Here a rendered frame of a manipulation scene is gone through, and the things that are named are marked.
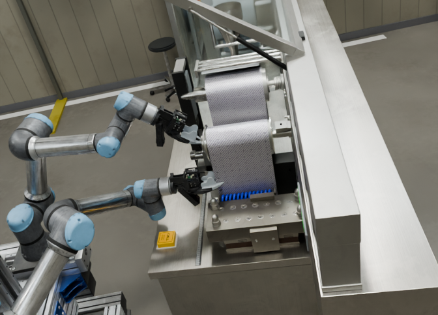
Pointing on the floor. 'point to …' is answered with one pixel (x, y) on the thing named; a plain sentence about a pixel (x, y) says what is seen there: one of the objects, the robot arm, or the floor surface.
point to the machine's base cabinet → (244, 292)
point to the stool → (161, 45)
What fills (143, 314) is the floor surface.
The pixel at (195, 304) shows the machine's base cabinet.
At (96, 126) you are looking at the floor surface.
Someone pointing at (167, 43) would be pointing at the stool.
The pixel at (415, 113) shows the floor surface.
